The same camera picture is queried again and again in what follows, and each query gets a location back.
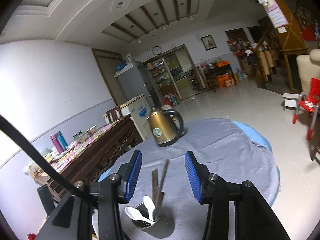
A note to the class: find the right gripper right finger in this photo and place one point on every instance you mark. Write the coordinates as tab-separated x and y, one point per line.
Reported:
211	190

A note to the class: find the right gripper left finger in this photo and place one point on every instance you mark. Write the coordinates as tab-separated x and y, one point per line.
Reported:
117	188

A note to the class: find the dark chopstick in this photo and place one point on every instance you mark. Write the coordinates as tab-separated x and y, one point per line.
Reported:
154	185
159	196

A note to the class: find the white ceramic spoon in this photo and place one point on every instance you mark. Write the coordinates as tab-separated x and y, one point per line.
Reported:
136	215
150	206

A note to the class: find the dark chopstick on cloth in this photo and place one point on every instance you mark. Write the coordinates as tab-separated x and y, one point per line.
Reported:
154	185

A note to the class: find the grey table cloth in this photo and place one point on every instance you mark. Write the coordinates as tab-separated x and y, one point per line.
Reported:
252	177

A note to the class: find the dark wooden sideboard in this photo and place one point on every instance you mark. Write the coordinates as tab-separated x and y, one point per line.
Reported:
87	161

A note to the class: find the blue round table cover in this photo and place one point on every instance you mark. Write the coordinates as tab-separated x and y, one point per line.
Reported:
255	134

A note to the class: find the blue thermos bottle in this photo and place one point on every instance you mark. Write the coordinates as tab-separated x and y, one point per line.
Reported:
62	141

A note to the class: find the gold electric kettle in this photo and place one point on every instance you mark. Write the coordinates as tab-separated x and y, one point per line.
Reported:
167	126

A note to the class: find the white chest freezer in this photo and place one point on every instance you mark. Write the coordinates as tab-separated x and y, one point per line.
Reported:
138	107

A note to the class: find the purple thermos bottle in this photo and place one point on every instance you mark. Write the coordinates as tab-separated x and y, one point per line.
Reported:
56	143

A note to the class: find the grey refrigerator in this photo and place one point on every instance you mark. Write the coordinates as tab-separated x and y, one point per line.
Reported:
134	81

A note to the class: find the dark wooden side table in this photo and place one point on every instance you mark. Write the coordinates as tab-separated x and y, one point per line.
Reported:
220	77

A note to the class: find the small white step stool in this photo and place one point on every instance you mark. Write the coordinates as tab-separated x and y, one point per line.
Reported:
290	100

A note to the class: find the red plastic child chair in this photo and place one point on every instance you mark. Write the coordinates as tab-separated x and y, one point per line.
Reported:
310	103

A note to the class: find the beige sofa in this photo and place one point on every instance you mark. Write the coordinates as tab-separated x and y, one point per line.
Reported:
308	68

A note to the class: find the round wall clock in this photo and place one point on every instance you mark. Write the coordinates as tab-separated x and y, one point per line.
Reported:
156	50

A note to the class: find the framed wall picture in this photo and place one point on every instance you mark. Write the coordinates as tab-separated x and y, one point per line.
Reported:
208	42

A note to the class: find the pink wall calendar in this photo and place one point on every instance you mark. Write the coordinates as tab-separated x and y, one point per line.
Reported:
274	13

